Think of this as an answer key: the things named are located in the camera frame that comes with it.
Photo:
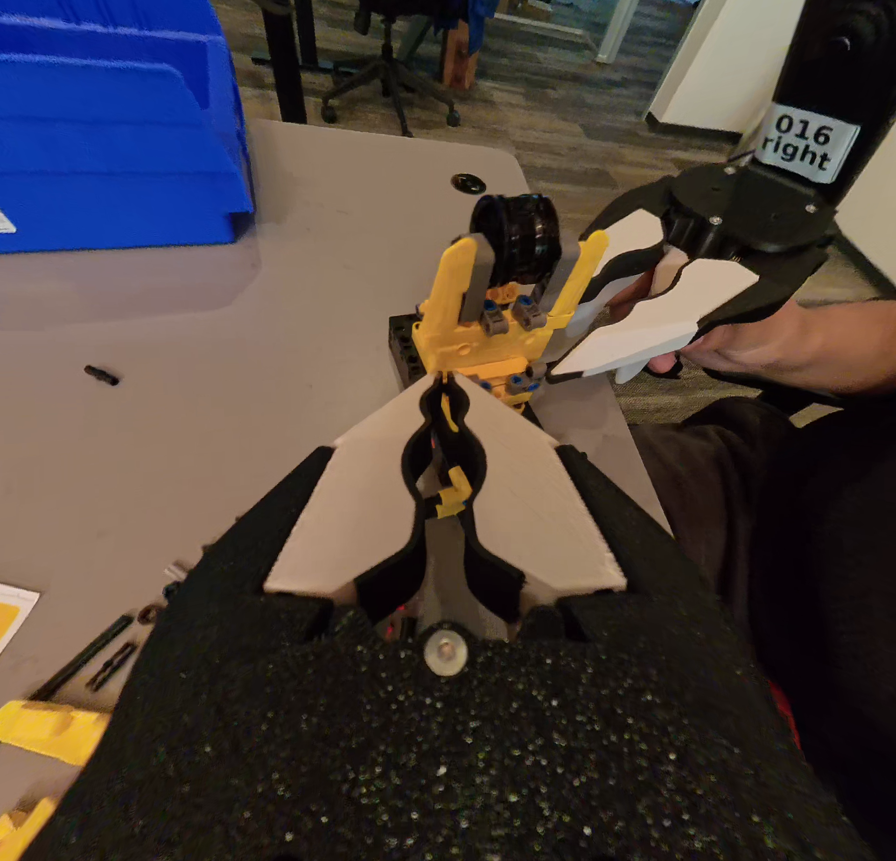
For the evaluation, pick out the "black office chair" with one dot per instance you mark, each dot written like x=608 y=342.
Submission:
x=392 y=35

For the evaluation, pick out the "yellow sticker sheet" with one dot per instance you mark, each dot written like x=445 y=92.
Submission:
x=14 y=616

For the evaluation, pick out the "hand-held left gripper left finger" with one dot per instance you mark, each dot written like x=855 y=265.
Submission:
x=336 y=518

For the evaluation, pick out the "yellow brick wheel assembly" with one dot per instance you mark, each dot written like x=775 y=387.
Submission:
x=490 y=343

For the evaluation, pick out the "black yellow toy brick base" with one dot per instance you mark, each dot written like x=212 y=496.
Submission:
x=406 y=350

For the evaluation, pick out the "long black toy axle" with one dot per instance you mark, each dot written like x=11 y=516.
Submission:
x=80 y=658

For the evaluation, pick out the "person's right forearm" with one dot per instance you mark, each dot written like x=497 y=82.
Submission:
x=840 y=347

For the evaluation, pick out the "person's right hand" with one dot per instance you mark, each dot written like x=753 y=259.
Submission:
x=735 y=340

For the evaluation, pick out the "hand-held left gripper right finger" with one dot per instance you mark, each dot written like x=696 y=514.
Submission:
x=546 y=518

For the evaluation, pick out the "white printed tag sticker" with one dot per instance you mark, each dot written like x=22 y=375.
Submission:
x=5 y=223

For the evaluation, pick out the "round table grommet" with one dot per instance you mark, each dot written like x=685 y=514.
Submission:
x=469 y=184

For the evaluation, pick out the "wooden block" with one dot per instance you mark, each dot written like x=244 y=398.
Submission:
x=460 y=56

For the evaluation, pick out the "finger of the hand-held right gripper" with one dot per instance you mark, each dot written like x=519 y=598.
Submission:
x=672 y=315
x=630 y=238

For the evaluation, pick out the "small black toy pin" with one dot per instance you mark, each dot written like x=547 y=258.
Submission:
x=102 y=375

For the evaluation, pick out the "black desk leg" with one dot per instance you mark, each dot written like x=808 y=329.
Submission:
x=280 y=42

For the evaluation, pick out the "black toy connector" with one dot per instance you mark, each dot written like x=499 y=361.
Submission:
x=112 y=665

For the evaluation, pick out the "blue jacket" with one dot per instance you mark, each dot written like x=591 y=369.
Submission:
x=483 y=0

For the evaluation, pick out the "nested blue plastic bins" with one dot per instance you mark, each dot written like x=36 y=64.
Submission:
x=105 y=140

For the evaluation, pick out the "black toy wheel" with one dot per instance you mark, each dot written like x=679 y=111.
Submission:
x=518 y=235

